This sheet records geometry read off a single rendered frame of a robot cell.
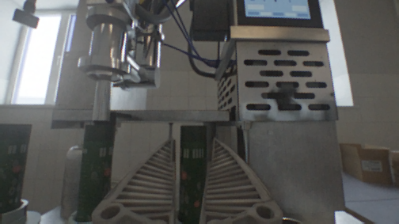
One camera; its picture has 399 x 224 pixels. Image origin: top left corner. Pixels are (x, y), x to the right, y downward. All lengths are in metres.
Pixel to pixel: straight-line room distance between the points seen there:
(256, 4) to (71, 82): 0.37
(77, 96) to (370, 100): 2.70
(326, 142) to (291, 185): 0.09
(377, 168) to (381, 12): 2.26
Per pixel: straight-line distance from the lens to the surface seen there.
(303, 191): 0.30
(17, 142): 0.27
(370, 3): 3.37
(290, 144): 0.28
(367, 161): 1.77
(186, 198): 0.18
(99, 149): 0.20
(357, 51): 2.80
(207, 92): 1.70
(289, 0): 0.36
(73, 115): 0.35
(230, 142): 0.23
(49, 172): 2.35
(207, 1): 0.35
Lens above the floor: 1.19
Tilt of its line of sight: 10 degrees up
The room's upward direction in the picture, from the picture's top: straight up
